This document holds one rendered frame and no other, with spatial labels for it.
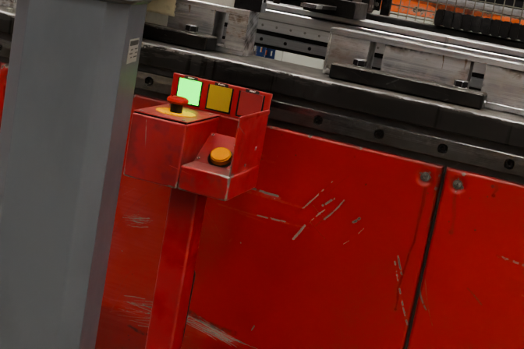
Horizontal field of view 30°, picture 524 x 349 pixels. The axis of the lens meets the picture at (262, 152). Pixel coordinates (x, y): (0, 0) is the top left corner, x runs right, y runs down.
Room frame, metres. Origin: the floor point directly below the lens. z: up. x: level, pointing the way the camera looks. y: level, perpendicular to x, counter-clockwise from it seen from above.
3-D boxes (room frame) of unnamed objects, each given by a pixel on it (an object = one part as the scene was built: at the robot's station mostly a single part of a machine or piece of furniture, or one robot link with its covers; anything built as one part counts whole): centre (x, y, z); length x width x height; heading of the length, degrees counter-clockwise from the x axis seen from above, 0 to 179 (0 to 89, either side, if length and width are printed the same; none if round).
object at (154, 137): (1.74, 0.12, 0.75); 0.20 x 0.16 x 0.18; 73
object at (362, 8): (2.17, -0.08, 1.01); 0.26 x 0.12 x 0.05; 161
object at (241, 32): (2.11, 0.25, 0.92); 0.39 x 0.06 x 0.10; 71
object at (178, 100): (1.74, 0.17, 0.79); 0.04 x 0.04 x 0.04
